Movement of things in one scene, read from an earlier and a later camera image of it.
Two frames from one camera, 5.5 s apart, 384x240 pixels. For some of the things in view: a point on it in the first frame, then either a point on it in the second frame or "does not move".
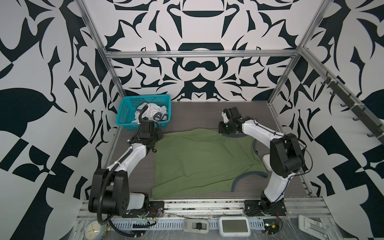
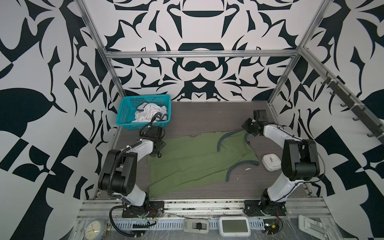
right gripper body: [226, 128] -> [250, 126]
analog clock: [93, 230] does not move
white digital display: [234, 226] does not move
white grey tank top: [152, 111] does not move
